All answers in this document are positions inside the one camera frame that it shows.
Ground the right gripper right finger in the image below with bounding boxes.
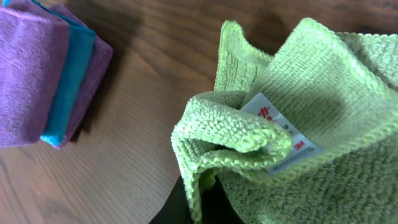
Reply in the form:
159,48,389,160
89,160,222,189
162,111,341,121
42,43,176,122
201,175,244,224

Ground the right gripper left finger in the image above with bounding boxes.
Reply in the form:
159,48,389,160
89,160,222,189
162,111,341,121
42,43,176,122
149,176,192,224

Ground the green cloth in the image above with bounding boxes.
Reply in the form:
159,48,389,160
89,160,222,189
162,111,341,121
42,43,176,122
171,18,397,223

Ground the folded blue cloth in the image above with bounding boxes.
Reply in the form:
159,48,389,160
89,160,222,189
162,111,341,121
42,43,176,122
1,0,97,147

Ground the folded purple cloth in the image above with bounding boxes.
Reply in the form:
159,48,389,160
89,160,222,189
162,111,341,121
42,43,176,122
0,0,114,149

